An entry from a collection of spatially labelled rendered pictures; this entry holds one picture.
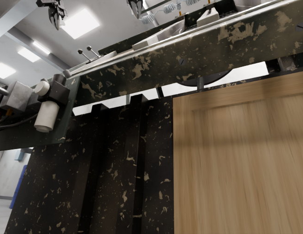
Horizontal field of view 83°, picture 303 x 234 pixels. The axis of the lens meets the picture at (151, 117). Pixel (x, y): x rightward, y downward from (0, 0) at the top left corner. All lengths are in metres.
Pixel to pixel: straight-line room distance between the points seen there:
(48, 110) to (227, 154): 0.54
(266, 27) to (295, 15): 0.05
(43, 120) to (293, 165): 0.68
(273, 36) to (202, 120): 0.30
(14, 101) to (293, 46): 0.77
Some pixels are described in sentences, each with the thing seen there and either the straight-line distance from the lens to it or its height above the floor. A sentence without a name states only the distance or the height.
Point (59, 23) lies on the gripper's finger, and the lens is 1.32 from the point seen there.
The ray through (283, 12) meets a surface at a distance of 0.50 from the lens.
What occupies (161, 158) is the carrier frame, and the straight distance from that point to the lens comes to 0.64.
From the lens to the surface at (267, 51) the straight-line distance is 0.50.
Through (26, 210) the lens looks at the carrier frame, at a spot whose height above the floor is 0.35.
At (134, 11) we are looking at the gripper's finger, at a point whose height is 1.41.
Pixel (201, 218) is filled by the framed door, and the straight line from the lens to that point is 0.57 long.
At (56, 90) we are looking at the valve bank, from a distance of 0.60.
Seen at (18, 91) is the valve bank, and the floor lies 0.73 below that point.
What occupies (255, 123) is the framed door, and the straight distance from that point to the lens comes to 0.60.
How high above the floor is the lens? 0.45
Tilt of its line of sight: 24 degrees up
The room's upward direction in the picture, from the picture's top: 3 degrees clockwise
